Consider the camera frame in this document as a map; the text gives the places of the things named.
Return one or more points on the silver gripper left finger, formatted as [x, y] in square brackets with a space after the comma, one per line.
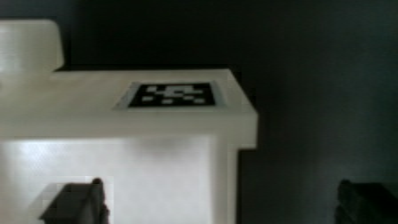
[79, 207]

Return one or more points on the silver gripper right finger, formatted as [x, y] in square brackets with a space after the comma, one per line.
[367, 204]

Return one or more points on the white front drawer tray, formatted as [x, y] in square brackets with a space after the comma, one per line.
[141, 129]

